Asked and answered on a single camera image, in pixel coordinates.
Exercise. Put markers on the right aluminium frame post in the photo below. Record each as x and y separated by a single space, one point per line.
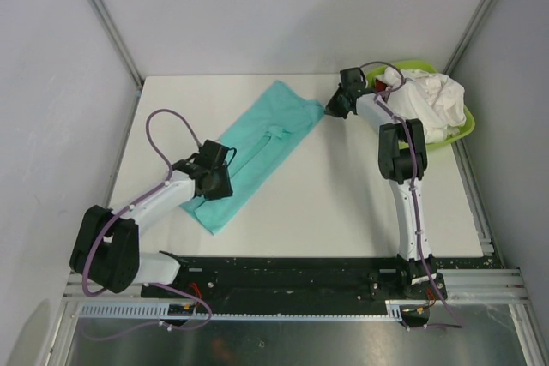
477 20

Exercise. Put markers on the aluminium frame post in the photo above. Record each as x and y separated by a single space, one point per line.
109 26
477 20

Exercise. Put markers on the left aluminium frame post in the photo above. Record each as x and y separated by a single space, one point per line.
109 26

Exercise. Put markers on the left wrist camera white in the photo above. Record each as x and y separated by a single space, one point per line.
213 155

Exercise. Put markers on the teal t shirt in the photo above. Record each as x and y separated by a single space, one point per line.
263 137

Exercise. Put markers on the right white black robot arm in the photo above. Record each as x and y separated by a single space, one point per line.
402 161

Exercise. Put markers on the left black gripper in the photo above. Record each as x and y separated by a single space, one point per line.
225 191

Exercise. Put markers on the aluminium front rail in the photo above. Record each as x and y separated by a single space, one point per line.
489 286

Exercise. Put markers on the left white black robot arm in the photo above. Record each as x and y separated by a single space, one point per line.
107 251

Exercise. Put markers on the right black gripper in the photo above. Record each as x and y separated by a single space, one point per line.
333 107

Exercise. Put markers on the grey slotted cable duct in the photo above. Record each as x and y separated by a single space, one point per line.
383 311

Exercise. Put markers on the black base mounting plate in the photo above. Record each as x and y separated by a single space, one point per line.
375 278

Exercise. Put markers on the green plastic basket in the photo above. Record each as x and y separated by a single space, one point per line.
418 64

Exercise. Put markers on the white t shirt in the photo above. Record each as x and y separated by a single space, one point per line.
433 98

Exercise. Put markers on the red t shirt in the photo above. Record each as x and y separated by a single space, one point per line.
380 86

